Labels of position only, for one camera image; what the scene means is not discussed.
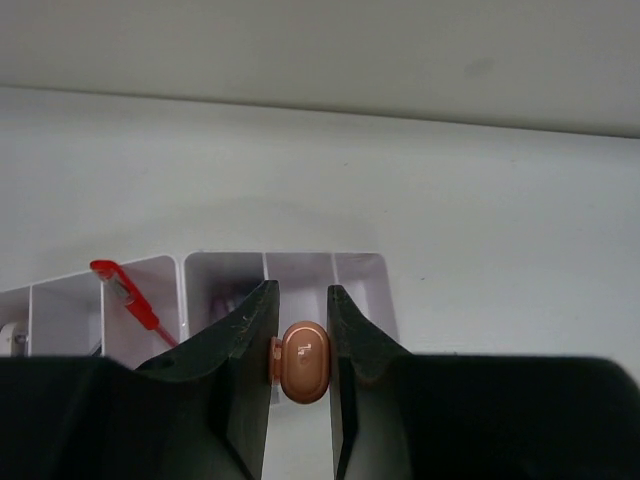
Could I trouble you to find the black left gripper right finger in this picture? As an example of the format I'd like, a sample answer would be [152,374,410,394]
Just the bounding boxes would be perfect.
[327,285,639,479]

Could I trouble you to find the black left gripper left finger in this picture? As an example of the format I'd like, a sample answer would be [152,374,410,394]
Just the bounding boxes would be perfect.
[1,281,280,479]

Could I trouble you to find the orange translucent highlighter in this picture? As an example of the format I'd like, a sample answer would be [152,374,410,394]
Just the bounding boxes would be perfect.
[268,321,331,404]

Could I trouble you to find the red ballpoint pen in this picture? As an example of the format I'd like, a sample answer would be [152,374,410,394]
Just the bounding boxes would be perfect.
[89,259,178,348]

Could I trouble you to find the white desk organizer container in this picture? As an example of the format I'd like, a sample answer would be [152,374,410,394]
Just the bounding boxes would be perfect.
[1,251,398,367]

